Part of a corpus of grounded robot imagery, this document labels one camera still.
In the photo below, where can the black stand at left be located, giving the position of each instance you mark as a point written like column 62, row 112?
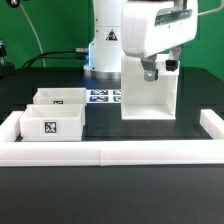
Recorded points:
column 6, row 68

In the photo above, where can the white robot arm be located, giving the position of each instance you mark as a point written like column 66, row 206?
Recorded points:
column 105, row 50

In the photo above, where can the white sheet with markers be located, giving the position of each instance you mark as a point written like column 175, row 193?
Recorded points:
column 103, row 96

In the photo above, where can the white drawer box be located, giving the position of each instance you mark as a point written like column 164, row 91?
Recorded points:
column 56, row 122
column 45, row 96

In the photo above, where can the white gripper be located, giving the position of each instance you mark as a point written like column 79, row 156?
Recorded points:
column 150, row 27

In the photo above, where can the white drawer cabinet frame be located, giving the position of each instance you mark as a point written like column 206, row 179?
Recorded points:
column 145, row 100

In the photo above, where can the white U-shaped border fence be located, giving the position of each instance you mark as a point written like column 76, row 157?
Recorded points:
column 103, row 153

